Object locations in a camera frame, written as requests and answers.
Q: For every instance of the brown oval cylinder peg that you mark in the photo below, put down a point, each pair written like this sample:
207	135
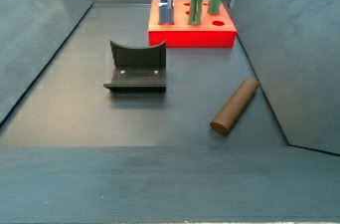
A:
231	111

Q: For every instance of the black curved fixture cradle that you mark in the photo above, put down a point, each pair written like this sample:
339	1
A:
140	68

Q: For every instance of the light blue arch peg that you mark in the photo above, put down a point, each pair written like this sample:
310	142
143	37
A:
166	14

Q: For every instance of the red peg board base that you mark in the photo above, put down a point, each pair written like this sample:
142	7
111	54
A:
214	33

